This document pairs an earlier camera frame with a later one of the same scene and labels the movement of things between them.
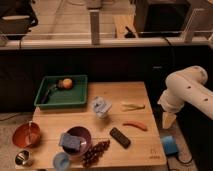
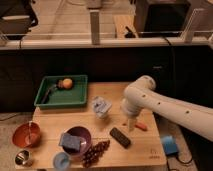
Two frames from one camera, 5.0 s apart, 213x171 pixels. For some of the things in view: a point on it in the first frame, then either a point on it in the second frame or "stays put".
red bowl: [27, 135] stays put
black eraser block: [120, 138] stays put
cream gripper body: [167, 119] -> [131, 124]
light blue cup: [62, 161] stays put
